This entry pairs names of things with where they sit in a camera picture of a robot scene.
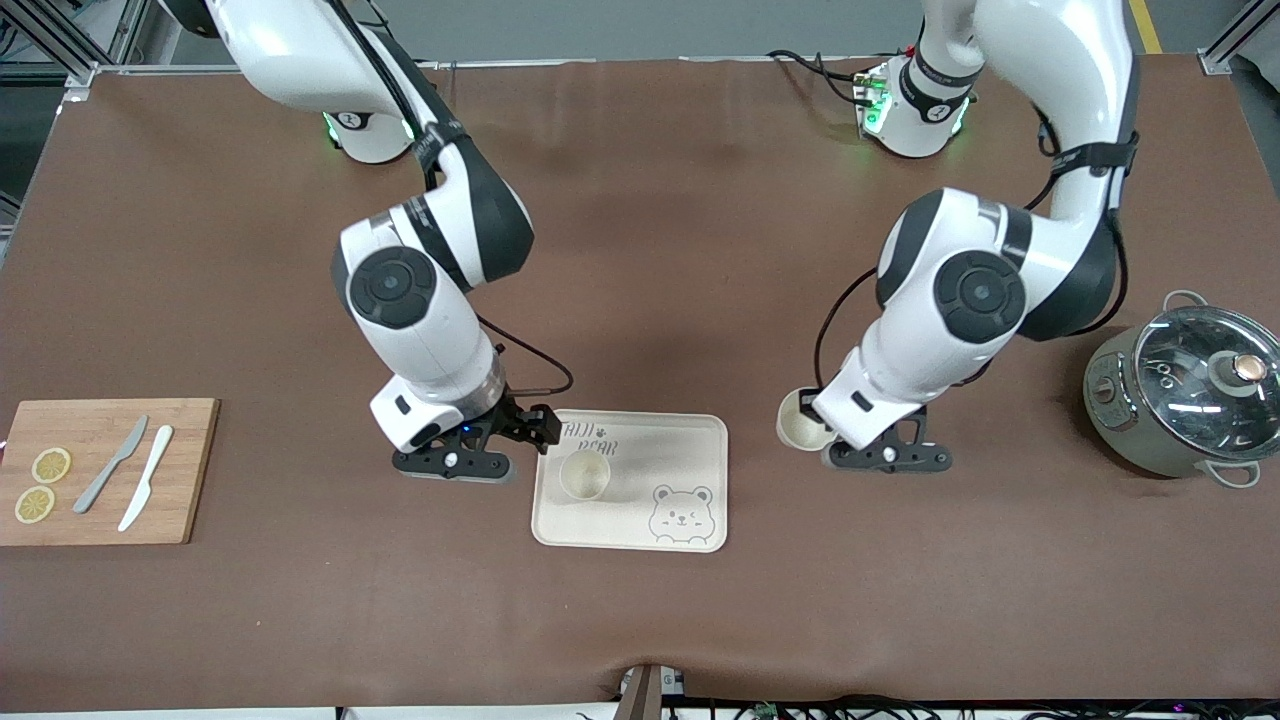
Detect white paper cup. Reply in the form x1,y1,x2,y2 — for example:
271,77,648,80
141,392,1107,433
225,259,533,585
558,449,612,502
776,388,839,452

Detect cream tray with bear print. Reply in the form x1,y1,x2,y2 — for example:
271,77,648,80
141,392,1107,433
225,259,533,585
530,410,729,554

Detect grey-green electric cooking pot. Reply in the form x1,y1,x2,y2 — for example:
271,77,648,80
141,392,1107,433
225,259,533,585
1083,290,1280,490

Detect bamboo cutting board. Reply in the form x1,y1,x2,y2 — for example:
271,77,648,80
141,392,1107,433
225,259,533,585
0,398,221,547

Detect white plastic knife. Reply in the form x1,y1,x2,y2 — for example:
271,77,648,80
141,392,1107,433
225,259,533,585
117,425,175,533

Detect glass pot lid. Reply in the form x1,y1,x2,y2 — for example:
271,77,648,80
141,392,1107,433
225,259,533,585
1133,308,1280,449

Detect grey plastic knife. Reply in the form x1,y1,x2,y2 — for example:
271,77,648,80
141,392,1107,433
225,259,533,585
72,415,150,515

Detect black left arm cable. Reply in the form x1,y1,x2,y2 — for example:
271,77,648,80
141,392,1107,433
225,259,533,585
814,100,1131,393

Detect aluminium camera post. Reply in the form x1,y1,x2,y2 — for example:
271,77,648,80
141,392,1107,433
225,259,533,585
618,663,687,720

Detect black left base cables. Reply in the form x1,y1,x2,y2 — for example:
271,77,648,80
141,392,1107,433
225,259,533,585
767,48,871,106

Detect aluminium frame profile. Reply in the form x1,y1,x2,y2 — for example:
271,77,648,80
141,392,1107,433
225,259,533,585
0,0,241,101
1200,0,1280,76

